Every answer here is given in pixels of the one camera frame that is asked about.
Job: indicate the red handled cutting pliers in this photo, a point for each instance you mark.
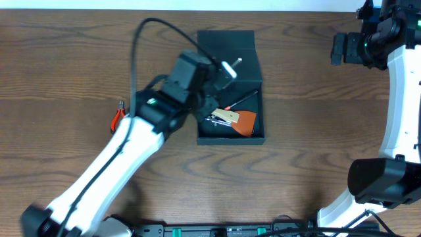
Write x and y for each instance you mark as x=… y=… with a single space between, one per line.
x=120 y=113

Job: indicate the small claw hammer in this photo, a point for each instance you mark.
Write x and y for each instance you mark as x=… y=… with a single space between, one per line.
x=242 y=99

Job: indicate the black gift box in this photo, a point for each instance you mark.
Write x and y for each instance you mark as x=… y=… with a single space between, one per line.
x=228 y=45

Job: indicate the chrome combination wrench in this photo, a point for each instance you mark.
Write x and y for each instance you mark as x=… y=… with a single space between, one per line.
x=220 y=122

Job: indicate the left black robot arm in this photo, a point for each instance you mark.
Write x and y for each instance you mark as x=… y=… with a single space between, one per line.
x=161 y=109

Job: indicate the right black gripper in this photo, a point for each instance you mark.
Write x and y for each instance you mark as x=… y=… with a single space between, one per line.
x=354 y=53

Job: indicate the wooden handled orange scraper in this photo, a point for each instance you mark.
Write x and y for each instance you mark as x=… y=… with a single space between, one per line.
x=242 y=121

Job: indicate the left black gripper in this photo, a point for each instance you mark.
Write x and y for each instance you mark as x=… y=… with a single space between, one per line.
x=204 y=107

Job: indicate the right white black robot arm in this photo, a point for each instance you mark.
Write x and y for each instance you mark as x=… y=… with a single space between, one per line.
x=388 y=40

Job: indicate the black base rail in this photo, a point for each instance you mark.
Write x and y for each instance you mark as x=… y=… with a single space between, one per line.
x=277 y=229

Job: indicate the black yellow screwdriver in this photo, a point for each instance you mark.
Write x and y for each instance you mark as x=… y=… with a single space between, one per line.
x=236 y=62

